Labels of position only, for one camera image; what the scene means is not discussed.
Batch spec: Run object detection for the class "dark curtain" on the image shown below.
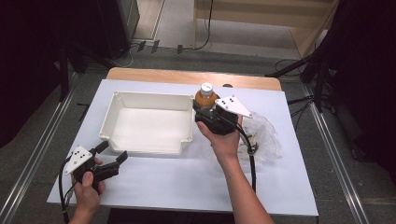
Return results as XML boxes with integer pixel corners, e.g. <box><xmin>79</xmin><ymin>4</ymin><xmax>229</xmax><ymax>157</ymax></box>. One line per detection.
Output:
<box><xmin>0</xmin><ymin>0</ymin><xmax>101</xmax><ymax>148</ymax></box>
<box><xmin>325</xmin><ymin>0</ymin><xmax>396</xmax><ymax>178</ymax></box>

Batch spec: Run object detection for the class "orange juice bottle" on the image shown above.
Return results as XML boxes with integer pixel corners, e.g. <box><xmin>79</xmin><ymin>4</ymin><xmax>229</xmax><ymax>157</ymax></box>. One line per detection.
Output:
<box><xmin>194</xmin><ymin>82</ymin><xmax>219</xmax><ymax>110</ymax></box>

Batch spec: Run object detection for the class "white smiley-face plastic bag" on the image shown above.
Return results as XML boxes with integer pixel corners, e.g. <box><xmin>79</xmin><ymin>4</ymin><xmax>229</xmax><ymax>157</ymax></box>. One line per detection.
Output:
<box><xmin>238</xmin><ymin>110</ymin><xmax>284</xmax><ymax>163</ymax></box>

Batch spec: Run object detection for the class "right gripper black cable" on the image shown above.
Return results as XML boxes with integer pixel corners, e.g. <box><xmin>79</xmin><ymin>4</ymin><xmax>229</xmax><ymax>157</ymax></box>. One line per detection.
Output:
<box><xmin>214</xmin><ymin>112</ymin><xmax>260</xmax><ymax>194</ymax></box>

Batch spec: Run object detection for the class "white plastic bin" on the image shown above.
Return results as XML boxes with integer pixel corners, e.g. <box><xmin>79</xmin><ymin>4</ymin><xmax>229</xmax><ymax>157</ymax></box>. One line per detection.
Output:
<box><xmin>98</xmin><ymin>90</ymin><xmax>196</xmax><ymax>157</ymax></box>

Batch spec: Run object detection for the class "black hanging cable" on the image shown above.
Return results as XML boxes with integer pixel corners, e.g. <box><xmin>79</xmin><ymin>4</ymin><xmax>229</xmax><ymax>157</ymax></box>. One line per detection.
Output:
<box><xmin>182</xmin><ymin>0</ymin><xmax>215</xmax><ymax>51</ymax></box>

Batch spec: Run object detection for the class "person's left hand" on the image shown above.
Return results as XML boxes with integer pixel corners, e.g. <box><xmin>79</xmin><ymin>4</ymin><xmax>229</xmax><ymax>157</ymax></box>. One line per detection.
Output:
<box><xmin>70</xmin><ymin>156</ymin><xmax>106</xmax><ymax>217</ymax></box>

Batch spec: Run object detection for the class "metal floor rail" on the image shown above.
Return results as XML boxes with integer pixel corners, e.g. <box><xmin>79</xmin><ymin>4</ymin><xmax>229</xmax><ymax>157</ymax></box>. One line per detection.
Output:
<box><xmin>0</xmin><ymin>88</ymin><xmax>77</xmax><ymax>224</ymax></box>
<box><xmin>302</xmin><ymin>83</ymin><xmax>372</xmax><ymax>224</ymax></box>

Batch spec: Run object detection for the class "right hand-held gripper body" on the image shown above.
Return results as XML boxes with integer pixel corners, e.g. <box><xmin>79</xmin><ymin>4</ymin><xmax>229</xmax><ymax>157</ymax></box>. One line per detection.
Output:
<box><xmin>192</xmin><ymin>94</ymin><xmax>254</xmax><ymax>136</ymax></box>

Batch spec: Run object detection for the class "white table cover sheet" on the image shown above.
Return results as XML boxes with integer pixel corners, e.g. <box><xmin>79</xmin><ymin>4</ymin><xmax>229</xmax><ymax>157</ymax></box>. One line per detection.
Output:
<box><xmin>46</xmin><ymin>78</ymin><xmax>319</xmax><ymax>217</ymax></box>

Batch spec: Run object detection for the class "person's right hand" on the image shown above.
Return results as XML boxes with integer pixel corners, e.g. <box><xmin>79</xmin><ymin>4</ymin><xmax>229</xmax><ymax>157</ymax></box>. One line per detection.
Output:
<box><xmin>196</xmin><ymin>115</ymin><xmax>244</xmax><ymax>162</ymax></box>

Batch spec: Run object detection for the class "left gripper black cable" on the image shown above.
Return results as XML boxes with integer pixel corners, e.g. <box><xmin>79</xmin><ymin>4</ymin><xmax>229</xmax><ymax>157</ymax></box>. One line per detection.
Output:
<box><xmin>58</xmin><ymin>154</ymin><xmax>78</xmax><ymax>224</ymax></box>

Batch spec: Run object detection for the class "light wooden shelf unit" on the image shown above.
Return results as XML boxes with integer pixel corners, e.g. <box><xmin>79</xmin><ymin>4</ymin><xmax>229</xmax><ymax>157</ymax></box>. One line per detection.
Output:
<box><xmin>192</xmin><ymin>0</ymin><xmax>341</xmax><ymax>60</ymax></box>

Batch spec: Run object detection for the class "wooden table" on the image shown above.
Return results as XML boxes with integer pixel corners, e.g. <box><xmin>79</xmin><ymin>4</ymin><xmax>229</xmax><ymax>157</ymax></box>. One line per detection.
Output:
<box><xmin>106</xmin><ymin>66</ymin><xmax>283</xmax><ymax>92</ymax></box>

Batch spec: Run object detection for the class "black cabinet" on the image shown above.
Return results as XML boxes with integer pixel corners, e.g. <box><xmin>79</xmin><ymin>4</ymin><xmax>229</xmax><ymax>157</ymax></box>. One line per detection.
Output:
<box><xmin>95</xmin><ymin>0</ymin><xmax>141</xmax><ymax>61</ymax></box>

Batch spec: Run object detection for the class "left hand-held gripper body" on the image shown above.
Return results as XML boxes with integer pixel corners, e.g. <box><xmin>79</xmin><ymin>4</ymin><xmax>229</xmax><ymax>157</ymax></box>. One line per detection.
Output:
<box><xmin>63</xmin><ymin>145</ymin><xmax>121</xmax><ymax>196</ymax></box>

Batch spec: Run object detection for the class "white floor cable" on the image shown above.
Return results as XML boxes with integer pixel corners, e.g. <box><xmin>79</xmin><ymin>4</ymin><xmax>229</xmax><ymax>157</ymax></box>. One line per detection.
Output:
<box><xmin>115</xmin><ymin>46</ymin><xmax>138</xmax><ymax>69</ymax></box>

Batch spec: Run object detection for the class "thin black floor cable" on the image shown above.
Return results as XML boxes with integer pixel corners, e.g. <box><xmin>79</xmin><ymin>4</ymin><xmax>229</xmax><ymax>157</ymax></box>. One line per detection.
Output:
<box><xmin>274</xmin><ymin>58</ymin><xmax>312</xmax><ymax>76</ymax></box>
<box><xmin>287</xmin><ymin>93</ymin><xmax>316</xmax><ymax>133</ymax></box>

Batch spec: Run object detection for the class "black tripod stand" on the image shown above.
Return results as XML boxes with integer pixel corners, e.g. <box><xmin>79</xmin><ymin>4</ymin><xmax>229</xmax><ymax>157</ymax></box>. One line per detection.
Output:
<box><xmin>264</xmin><ymin>46</ymin><xmax>338</xmax><ymax>114</ymax></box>

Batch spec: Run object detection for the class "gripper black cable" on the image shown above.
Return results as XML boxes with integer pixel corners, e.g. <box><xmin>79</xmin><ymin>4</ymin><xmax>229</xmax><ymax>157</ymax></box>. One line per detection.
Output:
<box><xmin>214</xmin><ymin>112</ymin><xmax>260</xmax><ymax>194</ymax></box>
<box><xmin>58</xmin><ymin>154</ymin><xmax>78</xmax><ymax>224</ymax></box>

